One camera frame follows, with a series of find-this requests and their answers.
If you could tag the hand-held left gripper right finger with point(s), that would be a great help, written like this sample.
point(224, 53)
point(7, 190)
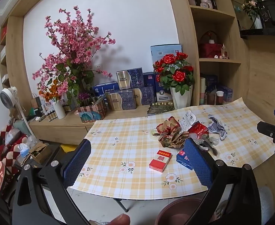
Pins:
point(198, 164)

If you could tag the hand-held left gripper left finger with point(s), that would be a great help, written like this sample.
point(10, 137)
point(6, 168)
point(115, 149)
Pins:
point(77, 161)

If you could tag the blue cardboard box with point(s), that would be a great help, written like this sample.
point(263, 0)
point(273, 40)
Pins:
point(182, 158)

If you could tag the dark foil wrapper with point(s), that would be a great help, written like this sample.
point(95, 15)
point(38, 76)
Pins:
point(208, 148)

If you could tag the clear plastic wrap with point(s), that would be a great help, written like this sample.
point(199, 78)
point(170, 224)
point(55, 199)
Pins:
point(212, 140)

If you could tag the crushed red can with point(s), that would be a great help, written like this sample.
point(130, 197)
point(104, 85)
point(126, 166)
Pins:
point(198, 130)

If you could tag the red cigarette pack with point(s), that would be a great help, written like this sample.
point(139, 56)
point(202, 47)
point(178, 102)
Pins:
point(160, 160)

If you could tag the brown floral paper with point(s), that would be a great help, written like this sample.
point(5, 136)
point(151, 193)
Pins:
point(171, 131)

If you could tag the grey plastic bag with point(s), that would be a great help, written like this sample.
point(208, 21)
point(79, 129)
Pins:
point(218, 126)

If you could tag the white printed wrapper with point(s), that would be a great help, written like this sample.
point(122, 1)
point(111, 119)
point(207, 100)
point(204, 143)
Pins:
point(186, 119)

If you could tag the brown plastic trash bin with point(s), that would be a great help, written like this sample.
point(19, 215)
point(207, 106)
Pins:
point(175, 213)

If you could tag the person's left hand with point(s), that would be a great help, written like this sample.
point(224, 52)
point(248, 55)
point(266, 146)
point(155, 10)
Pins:
point(120, 219)

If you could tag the wooden sideboard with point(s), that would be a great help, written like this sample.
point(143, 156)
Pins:
point(64, 131)

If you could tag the small brown cardboard box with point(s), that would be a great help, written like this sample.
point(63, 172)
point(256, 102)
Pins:
point(40, 152)

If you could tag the pink teal decorated basket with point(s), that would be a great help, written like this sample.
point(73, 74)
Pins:
point(91, 113)

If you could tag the green tape roll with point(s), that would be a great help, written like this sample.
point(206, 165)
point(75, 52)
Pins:
point(155, 133)

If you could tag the small blue box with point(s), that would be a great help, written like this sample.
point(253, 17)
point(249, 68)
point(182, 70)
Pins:
point(227, 93)

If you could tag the clear plastic bag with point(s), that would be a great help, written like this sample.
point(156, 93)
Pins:
point(26, 147)

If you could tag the row of small brown vials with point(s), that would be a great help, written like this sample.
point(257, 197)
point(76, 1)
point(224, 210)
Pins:
point(48, 116)

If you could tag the tall white ribbed vase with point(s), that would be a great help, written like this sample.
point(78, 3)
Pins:
point(59, 110)

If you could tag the red cup with white lid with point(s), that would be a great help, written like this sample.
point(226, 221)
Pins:
point(219, 98)

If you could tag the yellow checked floral tablecloth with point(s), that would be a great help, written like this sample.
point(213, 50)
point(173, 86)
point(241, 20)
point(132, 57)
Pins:
point(132, 145)

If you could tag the black folding table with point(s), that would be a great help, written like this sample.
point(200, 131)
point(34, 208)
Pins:
point(122, 204)

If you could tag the purple flower plant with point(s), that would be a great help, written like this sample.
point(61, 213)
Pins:
point(83, 96)

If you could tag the white red printed box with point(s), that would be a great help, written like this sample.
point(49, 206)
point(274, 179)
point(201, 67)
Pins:
point(47, 103)

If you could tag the gold patterned flat box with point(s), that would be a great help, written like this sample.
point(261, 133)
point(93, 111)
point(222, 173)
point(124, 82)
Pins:
point(160, 109)

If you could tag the white square vase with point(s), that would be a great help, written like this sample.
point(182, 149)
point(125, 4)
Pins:
point(182, 98)

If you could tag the dark blue printed box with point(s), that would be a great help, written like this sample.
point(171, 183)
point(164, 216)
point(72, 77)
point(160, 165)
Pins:
point(212, 83)

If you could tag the small black paper bag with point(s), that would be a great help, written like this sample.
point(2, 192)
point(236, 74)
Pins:
point(37, 102)

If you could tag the stack of pastel cups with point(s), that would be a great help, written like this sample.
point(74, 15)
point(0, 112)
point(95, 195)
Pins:
point(202, 91)

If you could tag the blue silver gift box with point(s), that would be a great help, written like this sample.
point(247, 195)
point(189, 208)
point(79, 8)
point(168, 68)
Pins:
point(129, 78)
point(121, 100)
point(145, 96)

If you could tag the orange artificial flowers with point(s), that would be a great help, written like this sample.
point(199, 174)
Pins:
point(50, 91)

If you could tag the red white checked blanket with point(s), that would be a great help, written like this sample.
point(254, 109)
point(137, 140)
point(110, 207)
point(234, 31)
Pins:
point(1, 151)

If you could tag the long dark blue carton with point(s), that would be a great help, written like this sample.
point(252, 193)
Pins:
point(104, 89)

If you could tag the blue white milk carton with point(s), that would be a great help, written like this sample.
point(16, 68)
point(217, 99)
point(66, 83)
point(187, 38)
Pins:
point(163, 95)

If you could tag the black stone counter ledge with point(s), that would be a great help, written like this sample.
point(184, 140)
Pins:
point(268, 32)

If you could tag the small glass perfume bottle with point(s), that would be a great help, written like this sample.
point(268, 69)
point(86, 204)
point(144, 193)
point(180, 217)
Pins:
point(224, 52)

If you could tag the red rose bouquet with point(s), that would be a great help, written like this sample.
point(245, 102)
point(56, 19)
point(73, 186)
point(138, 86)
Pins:
point(175, 72)

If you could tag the white desk fan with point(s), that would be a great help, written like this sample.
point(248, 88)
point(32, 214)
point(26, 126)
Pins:
point(8, 97)

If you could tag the red gift basket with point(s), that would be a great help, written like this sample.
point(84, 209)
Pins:
point(210, 49)

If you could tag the small dark blue carton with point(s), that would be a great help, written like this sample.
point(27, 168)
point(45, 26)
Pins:
point(149, 79)

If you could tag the small white box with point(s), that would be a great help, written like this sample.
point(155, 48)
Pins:
point(3, 52)
point(5, 79)

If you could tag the pink blossom flower arrangement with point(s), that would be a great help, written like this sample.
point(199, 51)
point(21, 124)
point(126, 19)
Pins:
point(74, 49)

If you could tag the pink rose bouquet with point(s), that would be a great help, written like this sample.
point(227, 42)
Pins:
point(252, 3)

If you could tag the large light blue box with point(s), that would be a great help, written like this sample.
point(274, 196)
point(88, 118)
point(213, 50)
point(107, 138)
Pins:
point(163, 51)

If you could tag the wooden shelf unit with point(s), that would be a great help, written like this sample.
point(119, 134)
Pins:
point(186, 39)

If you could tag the red flat box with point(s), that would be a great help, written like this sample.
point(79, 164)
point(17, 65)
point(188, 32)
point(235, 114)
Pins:
point(3, 35)

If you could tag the white wall socket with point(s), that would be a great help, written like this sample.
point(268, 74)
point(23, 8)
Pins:
point(99, 66)

